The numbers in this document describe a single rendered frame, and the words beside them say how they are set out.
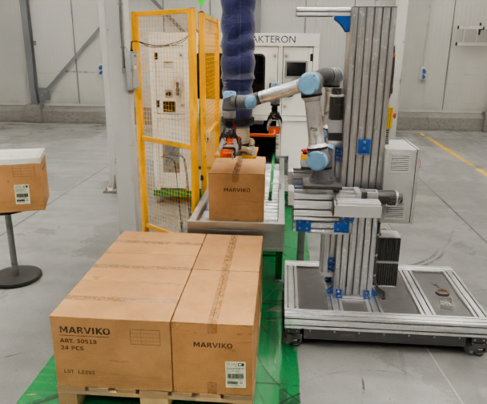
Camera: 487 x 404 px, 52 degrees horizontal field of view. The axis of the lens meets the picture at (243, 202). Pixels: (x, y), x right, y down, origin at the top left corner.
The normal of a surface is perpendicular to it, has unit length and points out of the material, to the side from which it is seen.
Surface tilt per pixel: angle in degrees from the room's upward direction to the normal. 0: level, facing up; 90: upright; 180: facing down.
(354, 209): 90
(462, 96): 90
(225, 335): 90
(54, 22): 90
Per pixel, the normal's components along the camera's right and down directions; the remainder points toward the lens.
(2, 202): 0.27, 0.29
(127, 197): -0.07, 0.29
